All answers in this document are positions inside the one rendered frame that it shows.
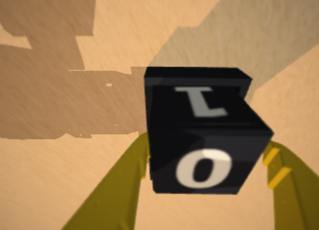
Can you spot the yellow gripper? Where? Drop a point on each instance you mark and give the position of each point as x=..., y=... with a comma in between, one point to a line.
x=113, y=204

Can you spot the black cube with white digits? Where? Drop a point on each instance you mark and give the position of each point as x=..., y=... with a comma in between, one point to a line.
x=203, y=140

